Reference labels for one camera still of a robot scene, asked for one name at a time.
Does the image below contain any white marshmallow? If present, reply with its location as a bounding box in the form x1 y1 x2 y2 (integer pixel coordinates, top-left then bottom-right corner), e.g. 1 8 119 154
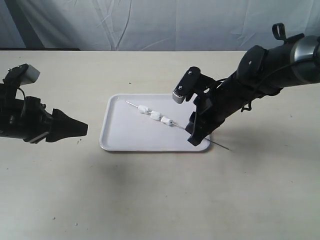
137 105 150 115
160 116 173 126
149 110 162 121

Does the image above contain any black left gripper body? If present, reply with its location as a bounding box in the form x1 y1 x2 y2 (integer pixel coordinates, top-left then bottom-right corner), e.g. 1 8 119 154
20 96 53 144

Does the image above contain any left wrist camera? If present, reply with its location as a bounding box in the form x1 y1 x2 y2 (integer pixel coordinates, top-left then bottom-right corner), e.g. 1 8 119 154
3 63 40 87

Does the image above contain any white backdrop curtain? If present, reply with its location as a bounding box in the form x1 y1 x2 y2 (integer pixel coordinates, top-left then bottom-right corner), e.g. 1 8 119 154
0 0 320 51

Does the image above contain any thin metal skewer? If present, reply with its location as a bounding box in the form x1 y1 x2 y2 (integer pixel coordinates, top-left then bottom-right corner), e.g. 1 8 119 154
124 100 230 151

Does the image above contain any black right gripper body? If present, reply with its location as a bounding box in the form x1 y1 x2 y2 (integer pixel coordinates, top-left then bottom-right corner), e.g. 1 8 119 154
193 96 225 135

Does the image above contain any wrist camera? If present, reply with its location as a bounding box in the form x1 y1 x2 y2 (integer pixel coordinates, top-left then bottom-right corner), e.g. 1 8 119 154
172 66 218 104
3 63 40 87

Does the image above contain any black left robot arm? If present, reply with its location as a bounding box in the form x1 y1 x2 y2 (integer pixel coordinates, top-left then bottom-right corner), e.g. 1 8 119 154
0 83 89 144

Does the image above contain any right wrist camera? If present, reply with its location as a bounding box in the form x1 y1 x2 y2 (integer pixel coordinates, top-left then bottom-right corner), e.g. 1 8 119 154
172 66 218 104

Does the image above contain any white plastic tray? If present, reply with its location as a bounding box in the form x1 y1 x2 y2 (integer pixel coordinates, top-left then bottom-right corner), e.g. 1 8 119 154
99 93 211 152

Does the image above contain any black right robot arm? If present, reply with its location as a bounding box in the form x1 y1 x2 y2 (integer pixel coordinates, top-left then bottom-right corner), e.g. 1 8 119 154
184 36 320 146

